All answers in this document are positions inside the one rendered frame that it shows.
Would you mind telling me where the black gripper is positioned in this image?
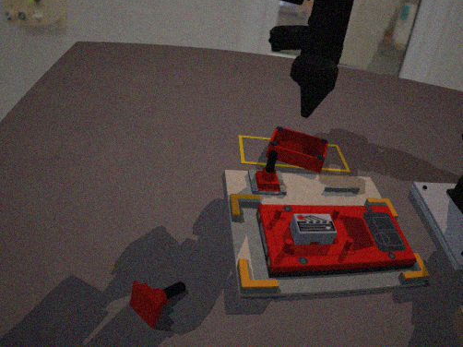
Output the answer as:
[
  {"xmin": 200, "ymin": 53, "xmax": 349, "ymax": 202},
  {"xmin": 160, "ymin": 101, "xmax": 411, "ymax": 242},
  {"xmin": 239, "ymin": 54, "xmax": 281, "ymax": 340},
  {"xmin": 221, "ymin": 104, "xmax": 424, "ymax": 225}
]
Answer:
[{"xmin": 290, "ymin": 9, "xmax": 350, "ymax": 118}]

